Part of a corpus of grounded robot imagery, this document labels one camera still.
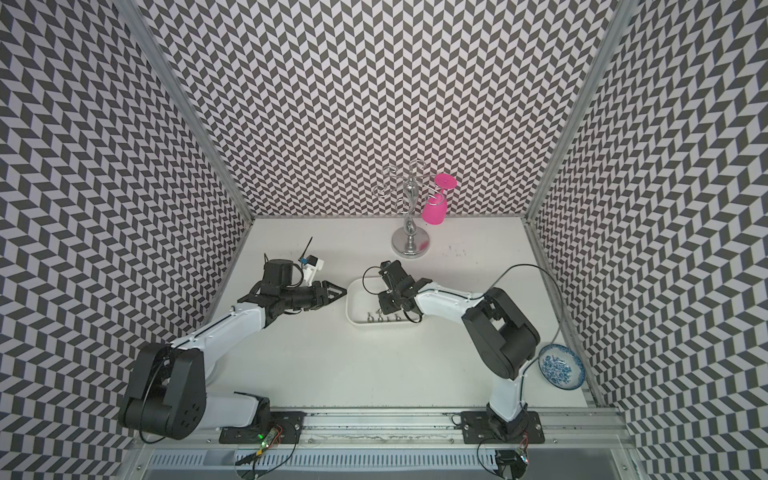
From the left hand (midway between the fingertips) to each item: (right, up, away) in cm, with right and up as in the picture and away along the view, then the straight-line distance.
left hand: (342, 296), depth 84 cm
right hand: (+13, -4, +9) cm, 16 cm away
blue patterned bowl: (+61, -19, -2) cm, 64 cm away
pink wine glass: (+28, +27, +13) cm, 41 cm away
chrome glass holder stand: (+20, +16, +25) cm, 36 cm away
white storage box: (+5, -5, +11) cm, 13 cm away
